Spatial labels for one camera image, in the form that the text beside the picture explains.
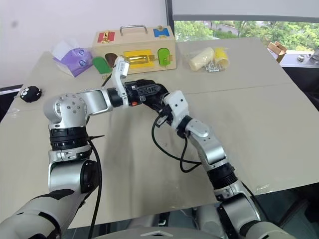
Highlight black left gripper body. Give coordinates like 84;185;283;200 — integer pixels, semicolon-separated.
124;81;142;107

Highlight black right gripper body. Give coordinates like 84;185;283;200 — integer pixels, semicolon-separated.
156;105;175;126

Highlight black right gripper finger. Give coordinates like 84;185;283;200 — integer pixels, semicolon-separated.
143;98;165;115

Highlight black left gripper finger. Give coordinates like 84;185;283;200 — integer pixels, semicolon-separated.
136;84;162;97

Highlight yellow plastic cup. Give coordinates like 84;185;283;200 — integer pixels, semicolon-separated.
213;47;230;67

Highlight beige foam roll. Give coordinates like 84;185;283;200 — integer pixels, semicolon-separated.
188;47;215;70

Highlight clear plastic bag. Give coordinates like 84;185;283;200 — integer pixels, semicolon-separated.
181;46;231;73

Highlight metal screws pile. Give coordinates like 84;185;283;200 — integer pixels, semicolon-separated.
203;62;221;73

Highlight purple tissue pack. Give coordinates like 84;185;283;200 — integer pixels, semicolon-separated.
51;40;94;78

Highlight black plush toy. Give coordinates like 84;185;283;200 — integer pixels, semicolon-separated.
19;85;43;103

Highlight silver robot torso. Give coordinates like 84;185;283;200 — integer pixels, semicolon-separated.
99;206;225;239

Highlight dark monitor edge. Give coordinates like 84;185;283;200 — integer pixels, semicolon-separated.
0;84;23;101

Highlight grey window roller blind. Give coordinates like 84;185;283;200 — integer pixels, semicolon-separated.
171;0;319;22

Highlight small cardboard box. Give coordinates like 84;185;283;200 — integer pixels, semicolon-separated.
267;40;288;64

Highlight small items on windowsill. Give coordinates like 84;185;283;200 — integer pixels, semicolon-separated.
297;47;319;66

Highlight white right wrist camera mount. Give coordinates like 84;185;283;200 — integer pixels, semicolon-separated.
162;90;190;128

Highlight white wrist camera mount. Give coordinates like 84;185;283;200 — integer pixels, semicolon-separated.
162;90;190;128
110;56;131;106

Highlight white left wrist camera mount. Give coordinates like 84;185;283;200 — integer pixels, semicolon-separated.
110;56;131;106

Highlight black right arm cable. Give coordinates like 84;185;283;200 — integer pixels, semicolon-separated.
151;115;203;173

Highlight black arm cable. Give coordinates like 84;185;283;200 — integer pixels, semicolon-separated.
86;135;103;238
151;115;203;173

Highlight wooden latch box with handle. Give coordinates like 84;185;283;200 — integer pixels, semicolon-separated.
91;24;178;75

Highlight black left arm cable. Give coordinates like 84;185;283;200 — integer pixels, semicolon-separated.
86;135;103;238

